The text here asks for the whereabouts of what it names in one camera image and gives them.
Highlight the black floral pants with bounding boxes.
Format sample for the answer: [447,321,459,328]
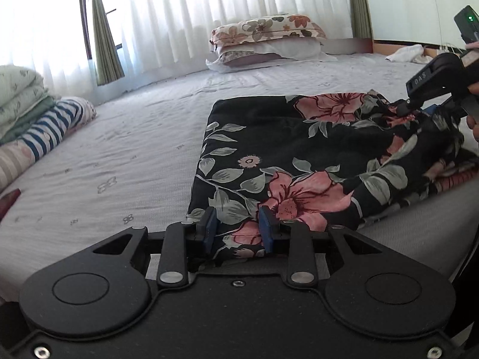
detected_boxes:
[186,91,478,262]

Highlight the person's right hand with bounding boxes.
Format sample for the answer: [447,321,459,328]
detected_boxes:
[466,41,479,142]

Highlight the white crumpled cloth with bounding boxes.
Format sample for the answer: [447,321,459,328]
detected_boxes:
[386,44,433,65]

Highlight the grey patterned bed sheet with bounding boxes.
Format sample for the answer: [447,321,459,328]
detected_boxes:
[1,54,478,302]

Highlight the green curtain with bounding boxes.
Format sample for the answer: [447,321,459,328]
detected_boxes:
[91,0,124,86]
[350,0,373,40]

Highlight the floral pillow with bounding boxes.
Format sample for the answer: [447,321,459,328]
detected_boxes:
[210,14,326,49]

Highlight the white pillow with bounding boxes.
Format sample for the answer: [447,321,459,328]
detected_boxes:
[205,37,337,73]

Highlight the blue white striped blanket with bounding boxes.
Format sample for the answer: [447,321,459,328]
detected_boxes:
[18,96,97,162]

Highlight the green curtain left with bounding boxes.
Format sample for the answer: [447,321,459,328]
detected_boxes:
[91,0,124,86]

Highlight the red cased smartphone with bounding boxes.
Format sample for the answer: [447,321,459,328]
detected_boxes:
[0,189,21,220]

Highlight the pink striped rolled blanket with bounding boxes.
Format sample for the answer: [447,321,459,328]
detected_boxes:
[0,140,36,191]

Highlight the white sheer curtain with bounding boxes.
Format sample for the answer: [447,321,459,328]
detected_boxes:
[1,0,353,101]

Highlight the green folded quilt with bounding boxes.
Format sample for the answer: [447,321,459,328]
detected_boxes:
[0,65,61,144]

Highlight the wooden bed frame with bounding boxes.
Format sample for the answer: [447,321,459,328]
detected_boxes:
[372,39,465,59]

